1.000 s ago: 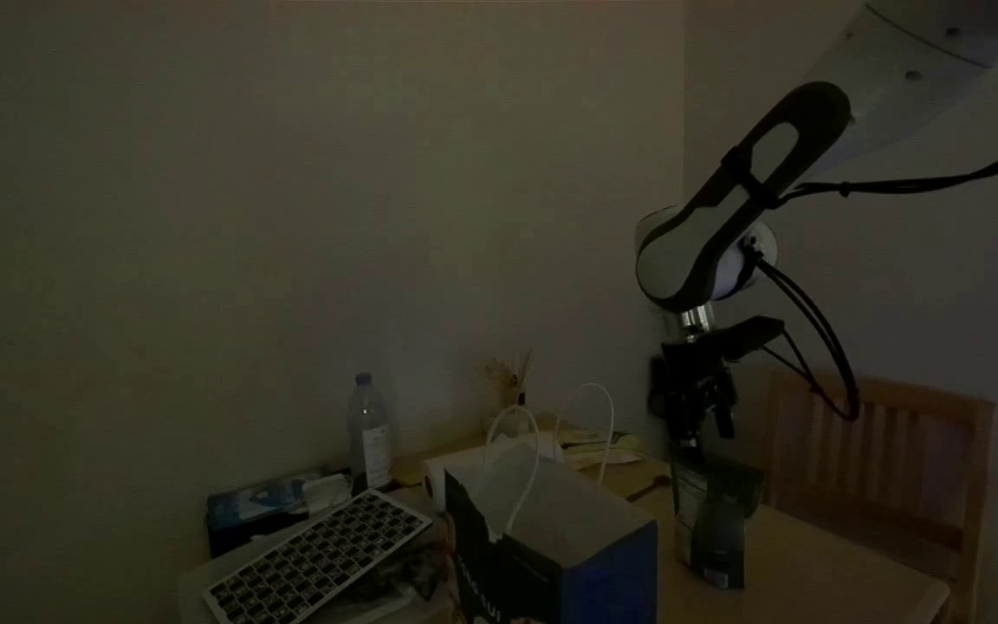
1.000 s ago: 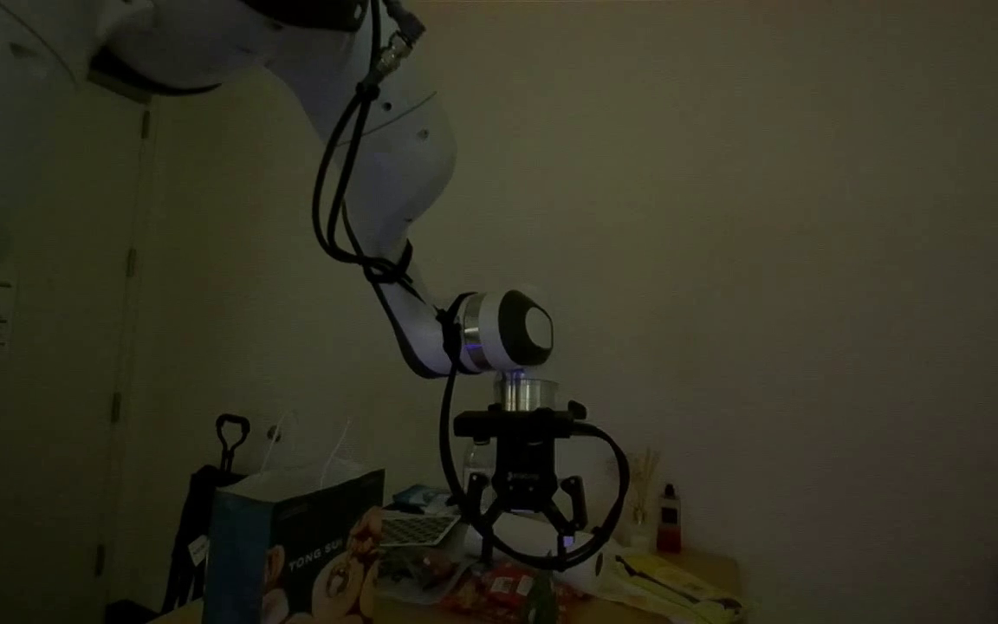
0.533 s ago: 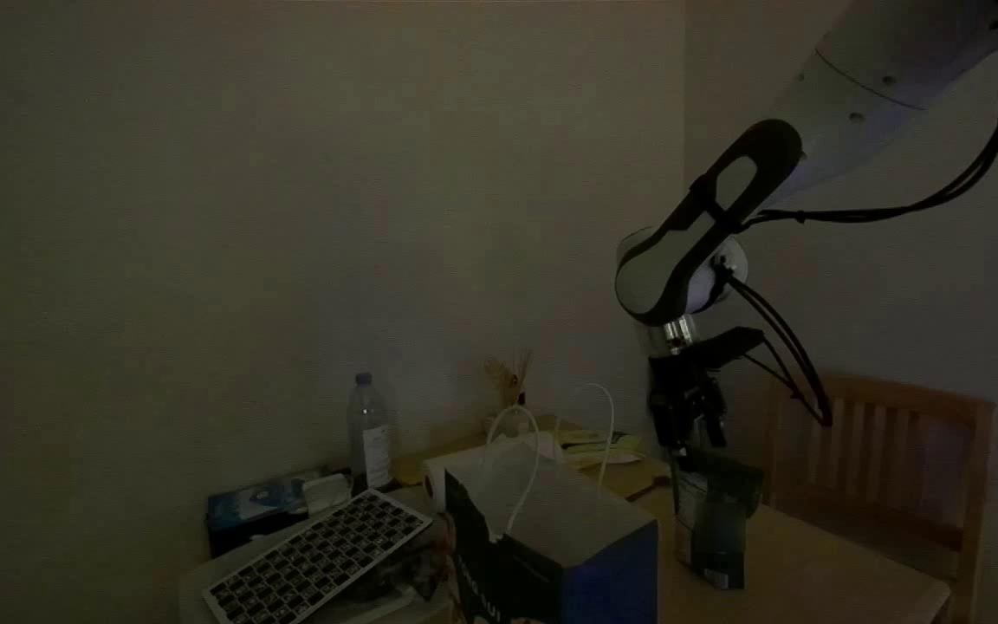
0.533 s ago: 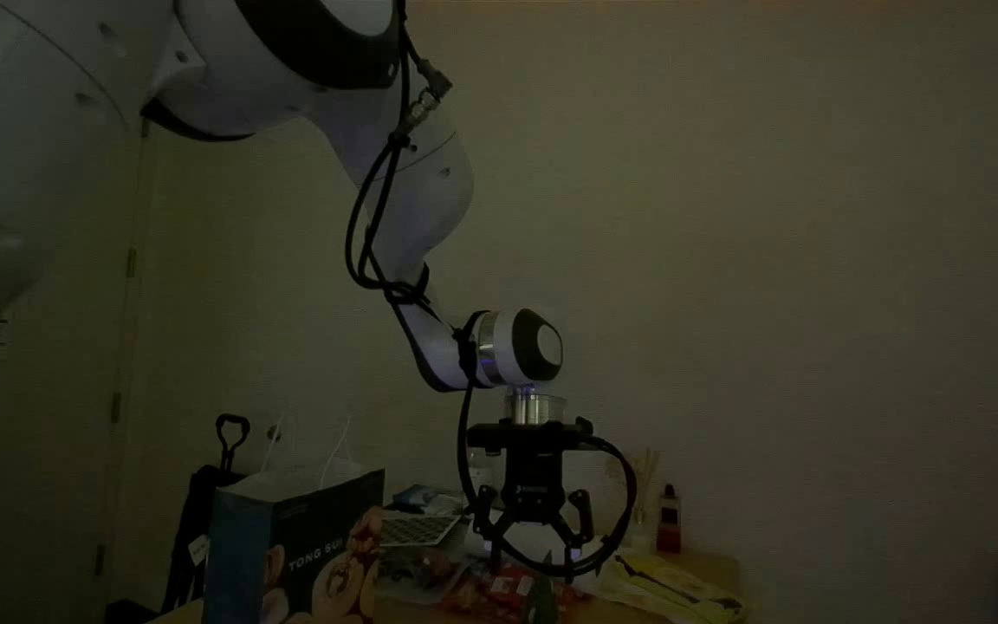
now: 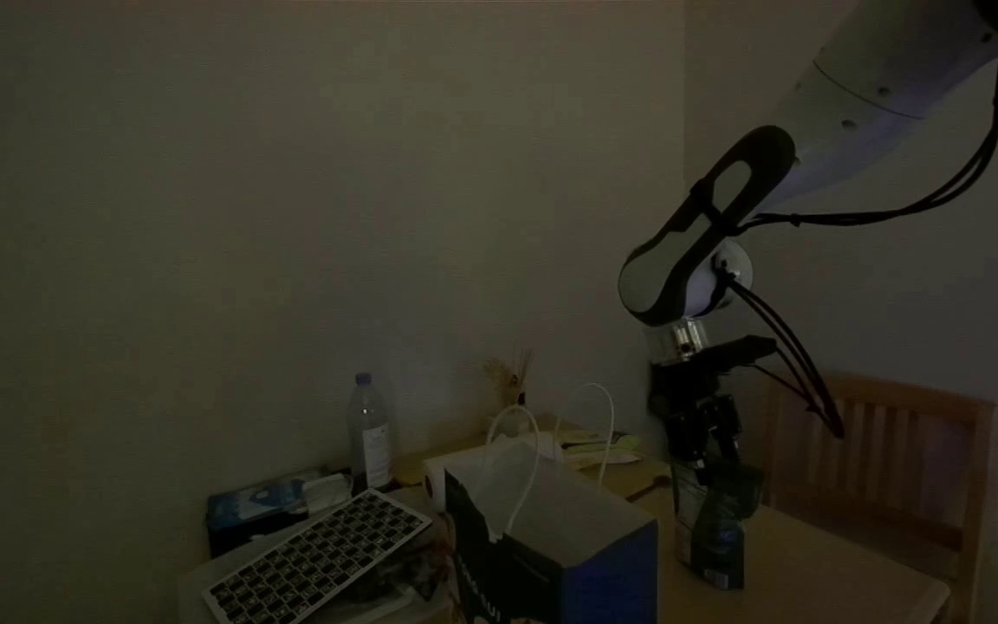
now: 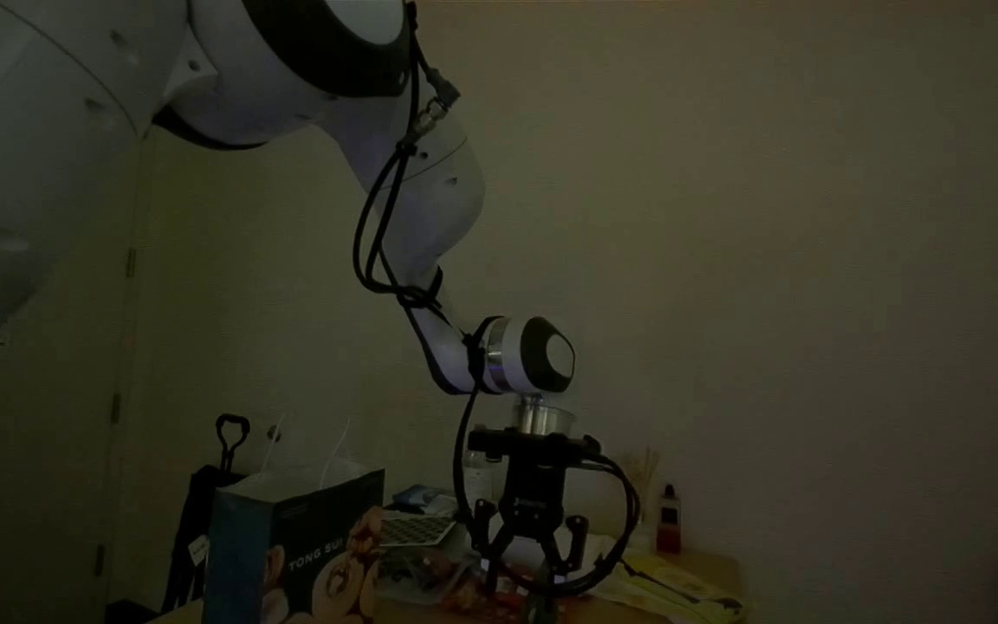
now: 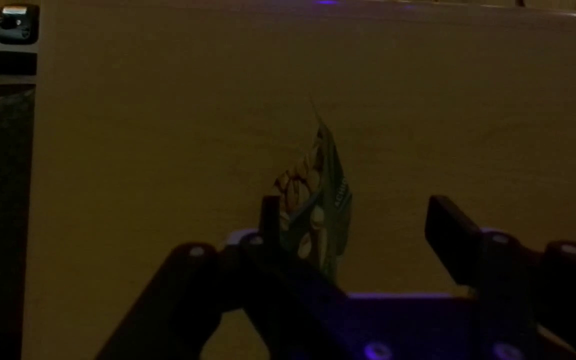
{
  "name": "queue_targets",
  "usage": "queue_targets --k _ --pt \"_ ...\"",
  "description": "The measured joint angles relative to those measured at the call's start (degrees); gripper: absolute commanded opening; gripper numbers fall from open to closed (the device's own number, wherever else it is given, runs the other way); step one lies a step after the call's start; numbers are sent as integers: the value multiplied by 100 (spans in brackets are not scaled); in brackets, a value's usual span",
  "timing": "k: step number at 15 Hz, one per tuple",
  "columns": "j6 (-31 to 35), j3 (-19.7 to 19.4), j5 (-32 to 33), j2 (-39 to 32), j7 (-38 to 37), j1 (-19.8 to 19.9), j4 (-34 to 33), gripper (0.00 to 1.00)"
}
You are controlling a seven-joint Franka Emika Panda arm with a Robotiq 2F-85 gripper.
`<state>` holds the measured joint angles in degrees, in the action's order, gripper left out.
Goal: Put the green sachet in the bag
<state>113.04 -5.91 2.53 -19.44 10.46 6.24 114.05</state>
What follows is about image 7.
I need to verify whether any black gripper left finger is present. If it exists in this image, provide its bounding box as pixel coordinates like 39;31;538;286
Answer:
258;196;281;245

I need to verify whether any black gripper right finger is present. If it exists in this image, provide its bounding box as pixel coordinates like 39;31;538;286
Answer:
424;193;493;287

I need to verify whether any green snack sachet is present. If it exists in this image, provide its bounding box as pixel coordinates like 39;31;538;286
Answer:
272;106;355;280

